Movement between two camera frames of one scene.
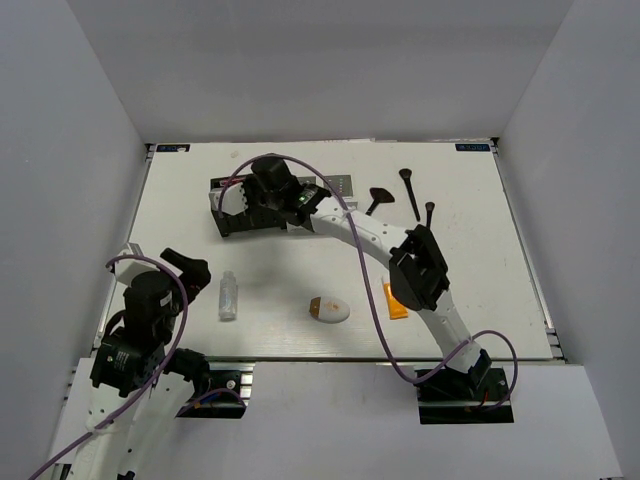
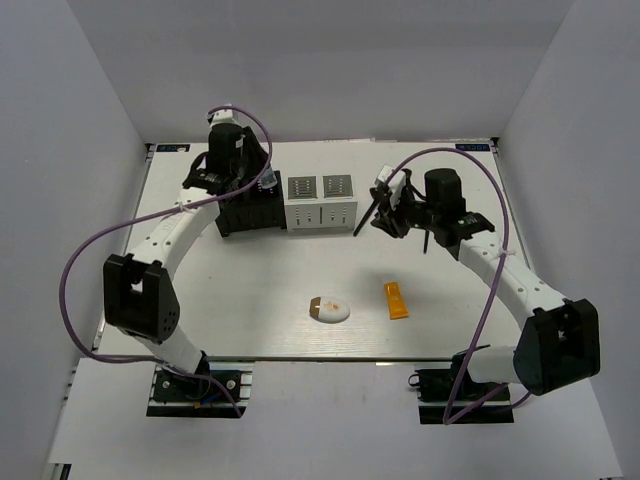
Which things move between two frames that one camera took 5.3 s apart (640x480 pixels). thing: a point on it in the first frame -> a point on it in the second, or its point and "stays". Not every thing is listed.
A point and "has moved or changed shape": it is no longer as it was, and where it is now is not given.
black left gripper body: [165, 330] -> [252, 159]
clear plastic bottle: [228, 297] has moved or changed shape
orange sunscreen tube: [396, 309] stays
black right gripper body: [270, 200] -> [420, 214]
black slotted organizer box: [256, 218] stays
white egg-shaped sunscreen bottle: [329, 310] stays
